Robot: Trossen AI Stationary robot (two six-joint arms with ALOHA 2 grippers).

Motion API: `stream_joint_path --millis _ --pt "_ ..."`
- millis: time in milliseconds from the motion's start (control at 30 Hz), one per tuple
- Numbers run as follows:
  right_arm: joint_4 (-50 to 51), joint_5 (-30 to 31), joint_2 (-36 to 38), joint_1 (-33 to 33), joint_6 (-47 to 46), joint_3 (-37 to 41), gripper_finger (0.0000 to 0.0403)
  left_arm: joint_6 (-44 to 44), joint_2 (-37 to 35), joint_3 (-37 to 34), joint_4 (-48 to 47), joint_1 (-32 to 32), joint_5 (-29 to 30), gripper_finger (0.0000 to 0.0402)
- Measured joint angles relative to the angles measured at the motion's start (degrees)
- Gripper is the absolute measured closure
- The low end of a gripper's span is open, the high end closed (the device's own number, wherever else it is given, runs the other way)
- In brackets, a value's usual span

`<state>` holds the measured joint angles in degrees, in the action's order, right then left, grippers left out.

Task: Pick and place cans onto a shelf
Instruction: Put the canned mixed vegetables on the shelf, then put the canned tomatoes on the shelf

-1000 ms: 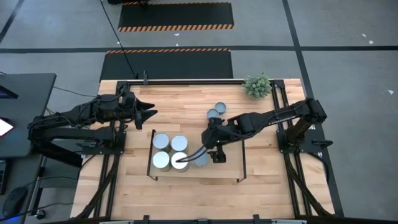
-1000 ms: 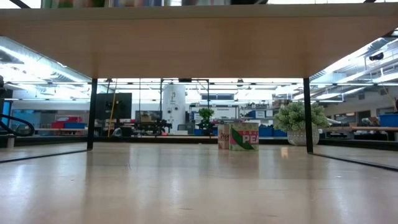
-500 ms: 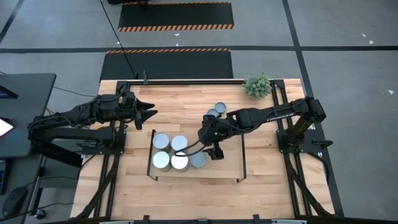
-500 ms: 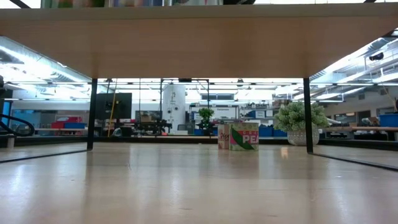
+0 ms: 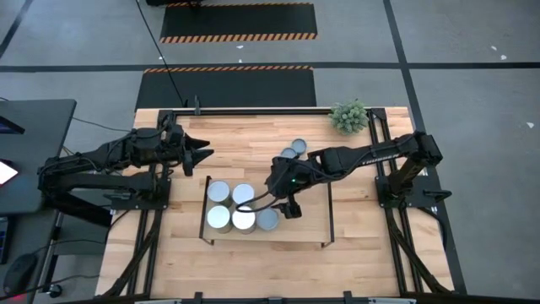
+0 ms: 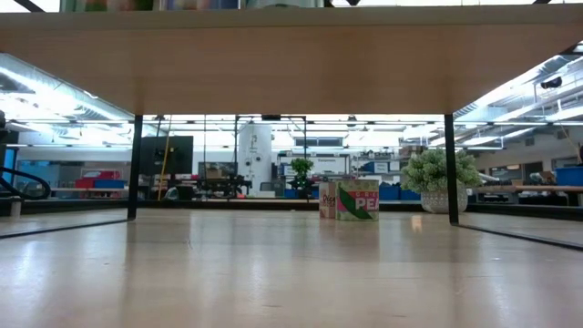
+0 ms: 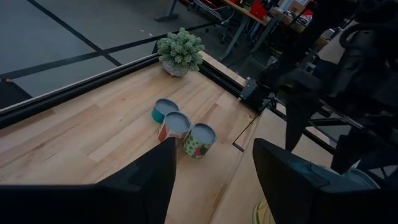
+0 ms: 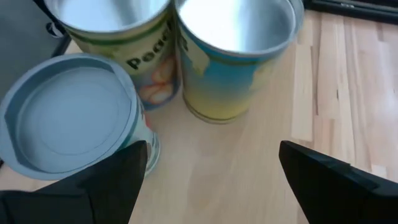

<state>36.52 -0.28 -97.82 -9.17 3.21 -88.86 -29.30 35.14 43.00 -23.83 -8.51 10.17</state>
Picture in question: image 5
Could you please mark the silver labelled tin can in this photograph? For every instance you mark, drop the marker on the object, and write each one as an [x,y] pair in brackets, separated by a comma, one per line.
[268,219]
[243,192]
[299,146]
[219,191]
[288,152]
[219,217]
[244,220]

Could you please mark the black orange-striped floor mat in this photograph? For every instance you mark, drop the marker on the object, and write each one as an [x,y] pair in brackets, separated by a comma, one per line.
[236,21]
[228,88]

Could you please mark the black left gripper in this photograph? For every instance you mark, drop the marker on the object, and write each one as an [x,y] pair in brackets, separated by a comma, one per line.
[175,145]

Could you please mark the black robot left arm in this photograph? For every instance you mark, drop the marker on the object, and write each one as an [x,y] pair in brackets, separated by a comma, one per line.
[84,162]

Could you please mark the black aluminium table frame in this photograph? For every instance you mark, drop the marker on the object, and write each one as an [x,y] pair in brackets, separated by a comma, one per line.
[236,112]

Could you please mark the black computer mouse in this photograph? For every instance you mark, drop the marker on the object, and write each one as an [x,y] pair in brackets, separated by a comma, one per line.
[19,272]

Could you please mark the black desk leg base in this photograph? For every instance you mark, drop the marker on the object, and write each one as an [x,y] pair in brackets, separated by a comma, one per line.
[84,215]

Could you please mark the black desk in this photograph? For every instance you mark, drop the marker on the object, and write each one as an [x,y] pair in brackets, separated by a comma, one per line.
[38,126]

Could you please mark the dark keyboard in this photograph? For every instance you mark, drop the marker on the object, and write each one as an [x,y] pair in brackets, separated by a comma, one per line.
[3,240]

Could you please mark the potted green artificial plant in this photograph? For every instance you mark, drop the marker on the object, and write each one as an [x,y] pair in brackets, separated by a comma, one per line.
[348,117]

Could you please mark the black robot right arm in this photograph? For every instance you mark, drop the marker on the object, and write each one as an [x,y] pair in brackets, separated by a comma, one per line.
[358,158]

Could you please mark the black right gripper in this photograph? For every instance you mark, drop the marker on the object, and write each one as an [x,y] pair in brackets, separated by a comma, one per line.
[289,196]

